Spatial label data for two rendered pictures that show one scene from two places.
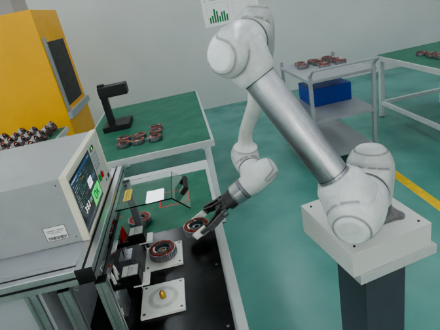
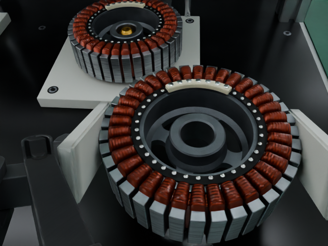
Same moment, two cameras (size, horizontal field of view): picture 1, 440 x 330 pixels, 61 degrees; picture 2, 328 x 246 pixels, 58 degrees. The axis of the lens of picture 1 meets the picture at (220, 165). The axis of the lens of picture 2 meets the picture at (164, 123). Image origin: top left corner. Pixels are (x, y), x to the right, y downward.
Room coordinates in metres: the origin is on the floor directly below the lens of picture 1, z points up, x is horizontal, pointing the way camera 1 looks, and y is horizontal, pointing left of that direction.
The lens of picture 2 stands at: (1.33, 0.04, 0.97)
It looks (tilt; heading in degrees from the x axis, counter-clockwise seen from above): 49 degrees down; 99
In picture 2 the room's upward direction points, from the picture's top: 2 degrees counter-clockwise
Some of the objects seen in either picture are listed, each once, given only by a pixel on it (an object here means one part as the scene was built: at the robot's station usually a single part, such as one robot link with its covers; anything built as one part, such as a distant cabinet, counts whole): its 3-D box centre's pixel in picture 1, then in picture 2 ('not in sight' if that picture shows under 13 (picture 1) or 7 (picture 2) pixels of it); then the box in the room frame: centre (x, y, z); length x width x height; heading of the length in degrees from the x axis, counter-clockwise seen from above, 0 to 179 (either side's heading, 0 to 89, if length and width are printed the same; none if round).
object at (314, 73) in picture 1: (327, 107); not in sight; (3.53, -1.15, 0.51); 1.01 x 0.60 x 1.01; 3
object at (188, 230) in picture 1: (196, 227); (196, 141); (1.33, 0.15, 0.83); 0.11 x 0.11 x 0.04
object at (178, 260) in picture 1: (164, 255); (130, 55); (1.26, 0.29, 0.78); 0.15 x 0.15 x 0.01; 3
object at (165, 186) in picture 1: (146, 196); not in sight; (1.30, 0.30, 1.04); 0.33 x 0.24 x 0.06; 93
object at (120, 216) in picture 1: (118, 225); not in sight; (1.13, 0.39, 1.03); 0.62 x 0.01 x 0.03; 3
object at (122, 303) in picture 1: (120, 303); not in sight; (1.01, 0.43, 0.80); 0.08 x 0.05 x 0.06; 3
